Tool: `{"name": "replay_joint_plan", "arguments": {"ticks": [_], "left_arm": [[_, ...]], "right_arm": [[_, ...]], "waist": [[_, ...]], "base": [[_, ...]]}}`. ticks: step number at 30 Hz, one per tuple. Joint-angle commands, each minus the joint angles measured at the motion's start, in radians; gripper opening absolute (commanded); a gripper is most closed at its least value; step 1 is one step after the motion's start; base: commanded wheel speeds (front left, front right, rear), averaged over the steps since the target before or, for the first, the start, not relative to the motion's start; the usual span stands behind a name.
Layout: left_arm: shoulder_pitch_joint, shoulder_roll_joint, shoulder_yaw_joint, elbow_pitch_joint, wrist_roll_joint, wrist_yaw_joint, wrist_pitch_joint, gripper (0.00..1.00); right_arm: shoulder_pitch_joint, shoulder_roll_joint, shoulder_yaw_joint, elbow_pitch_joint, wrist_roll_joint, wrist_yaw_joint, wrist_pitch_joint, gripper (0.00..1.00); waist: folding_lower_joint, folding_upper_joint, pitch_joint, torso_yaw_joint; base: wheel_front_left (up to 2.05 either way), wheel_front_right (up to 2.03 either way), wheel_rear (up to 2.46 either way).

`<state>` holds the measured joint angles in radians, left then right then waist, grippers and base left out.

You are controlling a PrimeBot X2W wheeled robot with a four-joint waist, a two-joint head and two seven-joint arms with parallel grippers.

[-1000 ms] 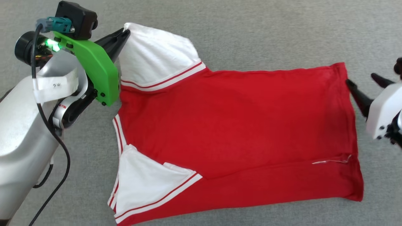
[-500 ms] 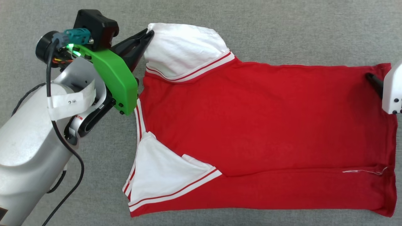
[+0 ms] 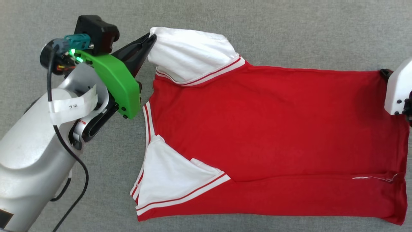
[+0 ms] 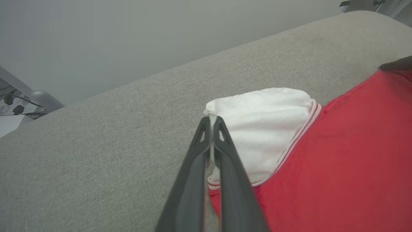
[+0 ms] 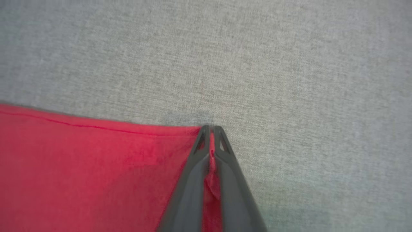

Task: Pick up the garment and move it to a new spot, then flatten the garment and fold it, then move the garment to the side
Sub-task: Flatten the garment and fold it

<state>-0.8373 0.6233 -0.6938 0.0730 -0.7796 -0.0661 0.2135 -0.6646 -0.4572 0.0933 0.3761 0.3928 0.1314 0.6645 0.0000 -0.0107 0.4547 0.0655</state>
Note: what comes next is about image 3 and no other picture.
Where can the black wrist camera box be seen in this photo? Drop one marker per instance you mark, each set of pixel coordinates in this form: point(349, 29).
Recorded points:
point(96, 32)

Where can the red and white shirt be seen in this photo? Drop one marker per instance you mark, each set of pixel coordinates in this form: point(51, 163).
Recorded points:
point(273, 122)

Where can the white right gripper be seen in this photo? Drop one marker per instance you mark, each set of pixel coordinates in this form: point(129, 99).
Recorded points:
point(399, 87)

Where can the grey fabric table cover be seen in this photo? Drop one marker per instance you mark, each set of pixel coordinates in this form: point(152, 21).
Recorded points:
point(225, 13)

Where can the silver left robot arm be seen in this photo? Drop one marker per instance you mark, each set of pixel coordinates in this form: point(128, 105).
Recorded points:
point(25, 154)

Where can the white paper label tape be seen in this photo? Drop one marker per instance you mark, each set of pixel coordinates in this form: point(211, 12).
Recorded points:
point(70, 108)

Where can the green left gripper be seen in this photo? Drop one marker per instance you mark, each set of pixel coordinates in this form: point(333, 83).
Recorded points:
point(119, 83)

